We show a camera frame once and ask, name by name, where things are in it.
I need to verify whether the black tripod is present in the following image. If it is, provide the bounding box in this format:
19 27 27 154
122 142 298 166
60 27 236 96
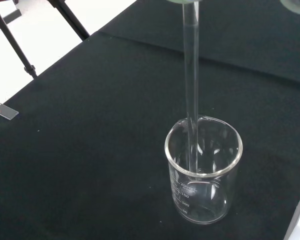
0 0 91 79

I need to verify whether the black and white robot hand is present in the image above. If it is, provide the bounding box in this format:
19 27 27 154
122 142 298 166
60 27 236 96
164 0 300 17

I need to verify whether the clear glass beaker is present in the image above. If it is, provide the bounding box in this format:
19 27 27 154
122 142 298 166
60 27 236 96
164 115 244 225

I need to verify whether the black cloth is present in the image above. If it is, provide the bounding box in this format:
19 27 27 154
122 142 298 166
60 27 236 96
0 0 300 240

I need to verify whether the clear cloth clip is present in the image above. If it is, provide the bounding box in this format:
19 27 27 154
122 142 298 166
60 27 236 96
0 102 20 121

